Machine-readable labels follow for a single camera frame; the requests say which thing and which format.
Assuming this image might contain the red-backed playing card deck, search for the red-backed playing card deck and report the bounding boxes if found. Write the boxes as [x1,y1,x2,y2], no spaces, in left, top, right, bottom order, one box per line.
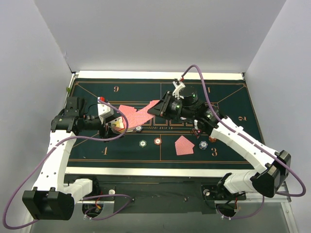
[125,100,159,132]

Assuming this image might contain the blue chip position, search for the blue chip position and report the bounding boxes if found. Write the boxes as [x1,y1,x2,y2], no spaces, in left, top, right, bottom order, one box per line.
[135,125,142,132]

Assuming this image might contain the red card position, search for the red card position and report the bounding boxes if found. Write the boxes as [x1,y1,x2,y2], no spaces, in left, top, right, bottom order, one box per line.
[119,105,137,116]
[175,136,194,155]
[175,143,194,156]

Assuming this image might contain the red poker chip stack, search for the red poker chip stack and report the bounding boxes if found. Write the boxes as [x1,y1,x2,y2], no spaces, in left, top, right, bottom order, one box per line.
[154,138,162,145]

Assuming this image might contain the green poker chip stack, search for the green poker chip stack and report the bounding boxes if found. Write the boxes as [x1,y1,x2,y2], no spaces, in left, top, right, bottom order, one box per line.
[139,140,147,148]

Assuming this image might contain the red chips position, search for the red chips position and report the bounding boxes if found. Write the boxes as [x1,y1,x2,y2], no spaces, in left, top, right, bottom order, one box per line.
[209,136,217,143]

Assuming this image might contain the blue chips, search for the blue chips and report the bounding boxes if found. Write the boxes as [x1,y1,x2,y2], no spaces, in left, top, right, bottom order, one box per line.
[199,141,208,150]

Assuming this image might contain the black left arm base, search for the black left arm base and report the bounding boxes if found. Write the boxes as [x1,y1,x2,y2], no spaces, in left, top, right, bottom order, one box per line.
[69,178,116,203]

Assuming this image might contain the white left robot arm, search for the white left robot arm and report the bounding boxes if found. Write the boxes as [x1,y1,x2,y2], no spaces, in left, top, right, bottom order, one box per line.
[22,97,118,220]

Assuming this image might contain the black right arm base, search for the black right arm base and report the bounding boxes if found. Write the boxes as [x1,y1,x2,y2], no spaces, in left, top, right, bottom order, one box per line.
[201,184,246,201]

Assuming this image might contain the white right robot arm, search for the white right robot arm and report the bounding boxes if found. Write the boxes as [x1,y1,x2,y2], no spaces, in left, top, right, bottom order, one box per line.
[148,86,291,199]

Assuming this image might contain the green poker table mat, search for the green poker table mat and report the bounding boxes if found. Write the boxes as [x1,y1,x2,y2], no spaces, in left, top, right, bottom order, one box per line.
[68,78,263,170]

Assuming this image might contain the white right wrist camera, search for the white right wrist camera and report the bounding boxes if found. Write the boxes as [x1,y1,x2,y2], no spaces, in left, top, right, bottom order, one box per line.
[172,77,185,100]

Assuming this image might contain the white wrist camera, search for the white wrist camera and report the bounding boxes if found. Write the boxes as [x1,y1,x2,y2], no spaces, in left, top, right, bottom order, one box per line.
[172,77,185,100]
[97,97,114,124]

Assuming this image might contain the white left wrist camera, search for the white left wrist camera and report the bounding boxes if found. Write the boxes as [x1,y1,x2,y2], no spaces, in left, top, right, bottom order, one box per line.
[97,97,114,124]

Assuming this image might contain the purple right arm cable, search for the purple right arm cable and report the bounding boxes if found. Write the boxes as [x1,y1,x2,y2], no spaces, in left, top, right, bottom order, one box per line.
[181,65,307,220]

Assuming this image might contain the aluminium frame rail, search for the aluminium frame rail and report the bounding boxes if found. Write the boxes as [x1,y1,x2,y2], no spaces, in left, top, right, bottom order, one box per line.
[25,177,298,233]

